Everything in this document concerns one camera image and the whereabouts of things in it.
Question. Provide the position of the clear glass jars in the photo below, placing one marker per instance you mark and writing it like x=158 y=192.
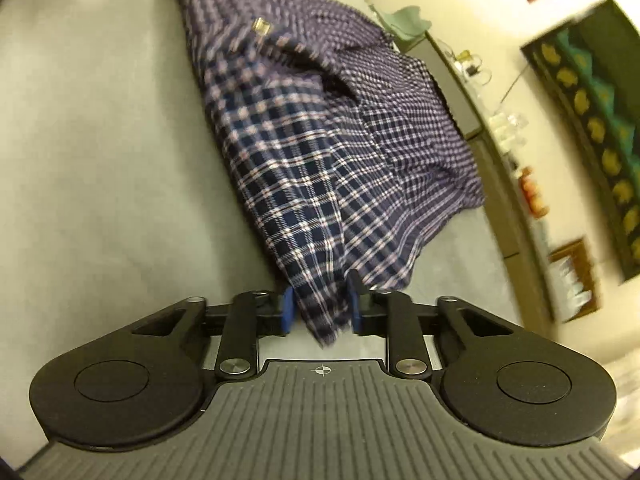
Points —
x=507 y=132

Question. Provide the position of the grey sideboard cabinet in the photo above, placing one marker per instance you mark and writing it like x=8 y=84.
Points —
x=500 y=200

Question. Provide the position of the wooden framed board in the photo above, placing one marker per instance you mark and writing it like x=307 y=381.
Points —
x=572 y=280

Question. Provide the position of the yellow glass cup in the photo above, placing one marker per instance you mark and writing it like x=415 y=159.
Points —
x=470 y=67

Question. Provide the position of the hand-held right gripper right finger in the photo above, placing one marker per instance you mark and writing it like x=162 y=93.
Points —
x=356 y=305

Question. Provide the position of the purple plaid shirt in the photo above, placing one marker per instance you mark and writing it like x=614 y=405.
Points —
x=320 y=160

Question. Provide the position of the white curtain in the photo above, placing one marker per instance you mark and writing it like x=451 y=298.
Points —
x=625 y=395

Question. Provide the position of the dark patterned wall hanging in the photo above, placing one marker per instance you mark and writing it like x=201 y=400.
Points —
x=595 y=125

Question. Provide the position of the fruit bowl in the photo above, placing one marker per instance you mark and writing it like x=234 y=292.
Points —
x=532 y=192

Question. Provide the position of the green plastic chair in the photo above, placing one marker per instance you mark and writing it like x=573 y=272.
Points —
x=405 y=22

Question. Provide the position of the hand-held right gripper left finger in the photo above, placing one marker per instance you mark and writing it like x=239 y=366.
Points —
x=287 y=310

